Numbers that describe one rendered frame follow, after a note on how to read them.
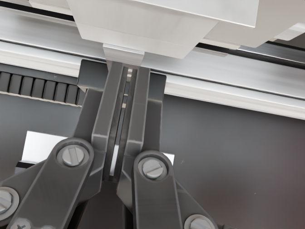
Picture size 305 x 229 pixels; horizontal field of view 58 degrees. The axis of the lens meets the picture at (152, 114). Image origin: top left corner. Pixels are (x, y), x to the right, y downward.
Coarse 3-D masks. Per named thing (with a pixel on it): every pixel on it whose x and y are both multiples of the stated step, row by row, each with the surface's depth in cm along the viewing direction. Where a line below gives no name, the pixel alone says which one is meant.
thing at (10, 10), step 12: (0, 0) 19; (12, 0) 18; (24, 0) 17; (12, 12) 20; (24, 12) 19; (36, 12) 19; (48, 12) 19; (72, 24) 20; (204, 48) 21; (216, 48) 21
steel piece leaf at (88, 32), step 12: (84, 24) 19; (84, 36) 22; (96, 36) 21; (108, 36) 21; (120, 36) 20; (132, 36) 20; (132, 48) 23; (144, 48) 22; (156, 48) 22; (168, 48) 21; (180, 48) 21; (192, 48) 20
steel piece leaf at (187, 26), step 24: (72, 0) 16; (96, 0) 15; (120, 0) 14; (144, 0) 10; (168, 0) 10; (192, 0) 10; (216, 0) 10; (240, 0) 10; (96, 24) 19; (120, 24) 18; (144, 24) 17; (168, 24) 16; (192, 24) 16; (240, 24) 10
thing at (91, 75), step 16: (112, 48) 23; (128, 48) 23; (80, 64) 37; (96, 64) 37; (128, 64) 27; (80, 80) 37; (96, 80) 37; (128, 80) 37; (160, 80) 38; (160, 96) 38
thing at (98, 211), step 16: (32, 144) 18; (48, 144) 18; (32, 160) 18; (112, 160) 19; (112, 176) 18; (112, 192) 18; (96, 208) 18; (112, 208) 18; (96, 224) 18; (112, 224) 18
